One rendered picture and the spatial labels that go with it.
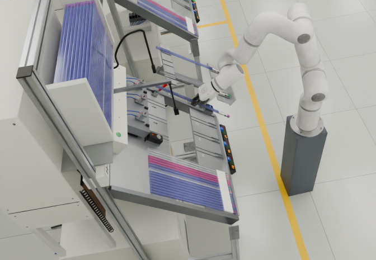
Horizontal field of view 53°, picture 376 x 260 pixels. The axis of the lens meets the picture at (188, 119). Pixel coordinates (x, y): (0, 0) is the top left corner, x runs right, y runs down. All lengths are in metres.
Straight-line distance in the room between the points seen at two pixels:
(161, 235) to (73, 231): 0.50
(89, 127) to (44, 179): 0.27
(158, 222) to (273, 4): 2.99
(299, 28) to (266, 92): 1.79
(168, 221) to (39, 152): 0.96
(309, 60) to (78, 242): 1.51
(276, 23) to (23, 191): 1.24
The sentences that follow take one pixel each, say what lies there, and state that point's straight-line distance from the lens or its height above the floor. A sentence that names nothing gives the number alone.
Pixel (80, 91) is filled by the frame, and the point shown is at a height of 1.68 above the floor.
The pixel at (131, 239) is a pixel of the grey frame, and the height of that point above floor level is 0.80.
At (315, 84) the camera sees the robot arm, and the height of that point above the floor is 1.12.
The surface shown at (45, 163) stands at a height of 1.47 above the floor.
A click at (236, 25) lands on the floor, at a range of 4.15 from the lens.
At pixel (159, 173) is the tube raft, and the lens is 1.76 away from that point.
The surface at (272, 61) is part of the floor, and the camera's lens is 3.71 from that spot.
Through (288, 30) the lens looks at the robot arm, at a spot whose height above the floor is 1.46.
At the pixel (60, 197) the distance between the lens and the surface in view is 1.63.
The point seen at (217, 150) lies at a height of 0.74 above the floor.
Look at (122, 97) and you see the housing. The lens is 1.81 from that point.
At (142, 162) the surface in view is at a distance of 1.75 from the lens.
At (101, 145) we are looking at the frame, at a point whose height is 1.39.
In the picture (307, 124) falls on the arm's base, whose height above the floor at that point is 0.77.
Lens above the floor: 2.52
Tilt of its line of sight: 50 degrees down
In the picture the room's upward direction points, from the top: 12 degrees counter-clockwise
